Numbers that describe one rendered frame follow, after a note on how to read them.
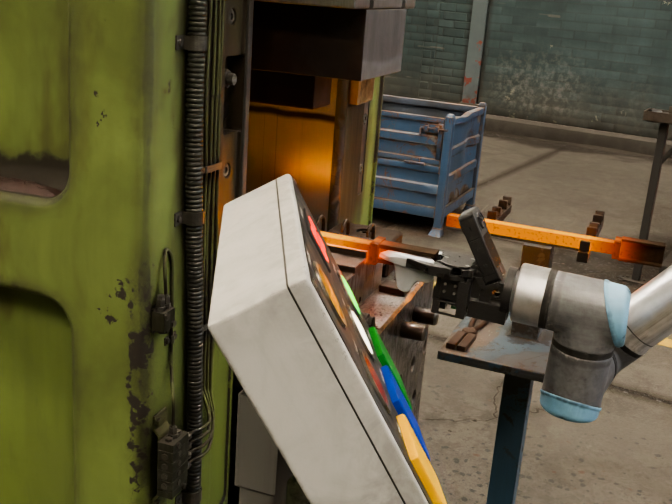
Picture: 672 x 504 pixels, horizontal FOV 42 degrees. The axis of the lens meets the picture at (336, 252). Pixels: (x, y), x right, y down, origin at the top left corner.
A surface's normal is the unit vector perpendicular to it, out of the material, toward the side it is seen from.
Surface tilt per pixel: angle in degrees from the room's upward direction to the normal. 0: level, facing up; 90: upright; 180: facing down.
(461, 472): 0
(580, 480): 0
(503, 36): 91
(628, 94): 90
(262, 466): 90
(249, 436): 91
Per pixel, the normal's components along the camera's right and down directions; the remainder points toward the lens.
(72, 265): -0.34, 0.25
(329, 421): 0.09, 0.30
